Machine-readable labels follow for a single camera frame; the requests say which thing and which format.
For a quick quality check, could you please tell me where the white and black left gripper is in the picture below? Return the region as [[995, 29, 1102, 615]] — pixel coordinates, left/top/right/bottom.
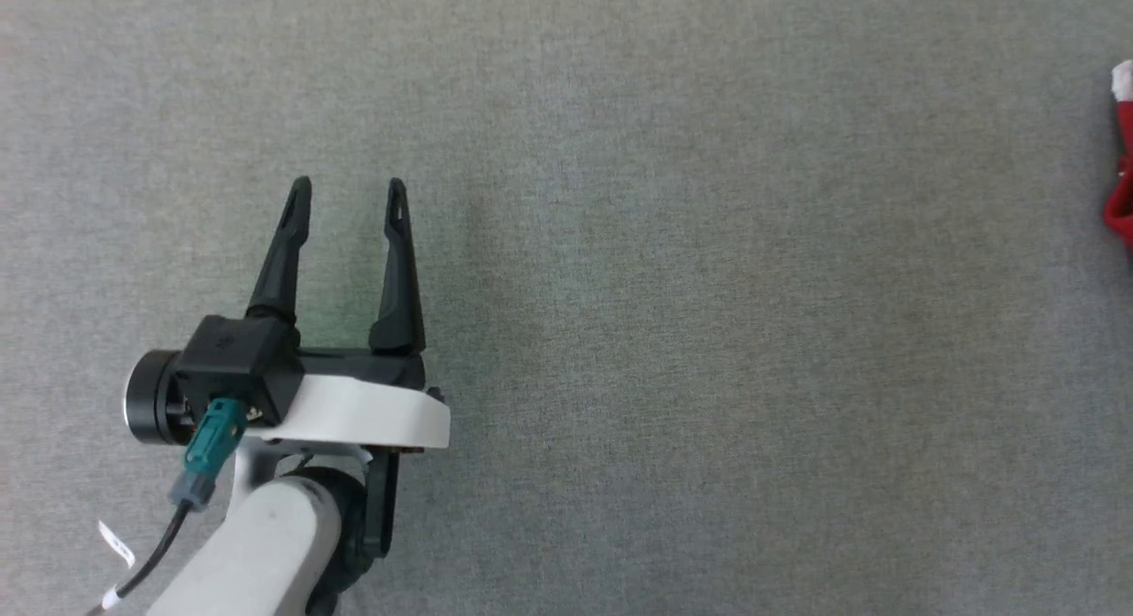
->
[[123, 176, 451, 450]]

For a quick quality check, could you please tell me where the red garment with white trim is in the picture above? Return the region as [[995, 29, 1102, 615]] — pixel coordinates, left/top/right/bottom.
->
[[1101, 58, 1133, 250]]

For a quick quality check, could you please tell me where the grey fabric padded surface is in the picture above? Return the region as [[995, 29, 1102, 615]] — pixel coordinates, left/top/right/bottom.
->
[[0, 0, 1133, 616]]

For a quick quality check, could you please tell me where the black cable with teal connector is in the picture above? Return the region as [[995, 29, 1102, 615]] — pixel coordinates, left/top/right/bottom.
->
[[87, 397, 250, 616]]

